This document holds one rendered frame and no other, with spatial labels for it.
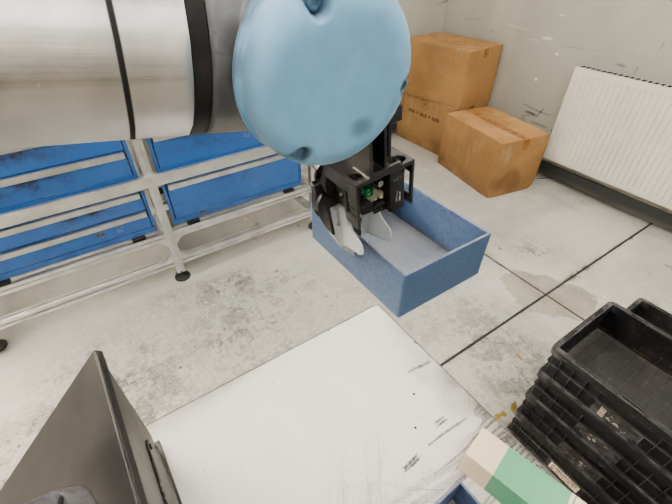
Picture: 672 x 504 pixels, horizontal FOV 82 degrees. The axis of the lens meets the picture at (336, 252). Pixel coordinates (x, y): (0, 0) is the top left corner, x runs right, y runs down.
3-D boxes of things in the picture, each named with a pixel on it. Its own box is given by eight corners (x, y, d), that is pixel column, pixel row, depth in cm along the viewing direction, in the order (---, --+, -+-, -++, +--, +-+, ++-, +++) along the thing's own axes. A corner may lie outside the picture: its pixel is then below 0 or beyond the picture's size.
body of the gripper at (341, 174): (356, 236, 39) (347, 122, 31) (313, 198, 45) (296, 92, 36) (414, 206, 42) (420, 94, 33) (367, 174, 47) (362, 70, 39)
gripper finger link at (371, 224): (380, 271, 48) (376, 212, 41) (352, 246, 52) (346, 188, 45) (399, 260, 49) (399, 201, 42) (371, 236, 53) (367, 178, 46)
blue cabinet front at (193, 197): (173, 224, 191) (136, 109, 155) (300, 183, 222) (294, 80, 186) (175, 226, 189) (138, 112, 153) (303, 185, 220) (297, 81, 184)
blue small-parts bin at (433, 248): (311, 236, 60) (310, 197, 55) (385, 208, 67) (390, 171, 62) (398, 318, 47) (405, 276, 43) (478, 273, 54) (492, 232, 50)
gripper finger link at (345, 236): (355, 284, 46) (351, 224, 40) (329, 257, 50) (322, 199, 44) (376, 273, 48) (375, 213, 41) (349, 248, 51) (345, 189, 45)
